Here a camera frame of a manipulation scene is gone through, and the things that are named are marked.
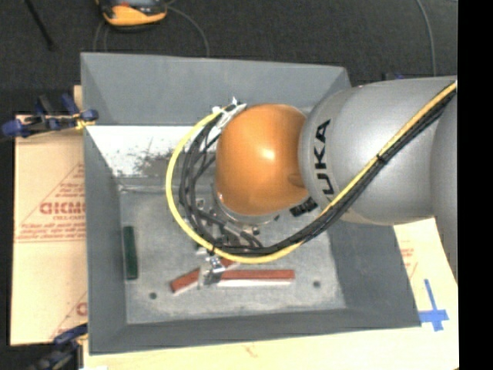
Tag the grey metal bin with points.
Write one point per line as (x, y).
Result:
(239, 87)

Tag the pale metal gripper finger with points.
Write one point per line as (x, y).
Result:
(216, 269)
(204, 276)

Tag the dark green flat block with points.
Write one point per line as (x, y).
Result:
(130, 253)

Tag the red-brown flat block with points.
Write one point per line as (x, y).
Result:
(262, 275)
(185, 280)

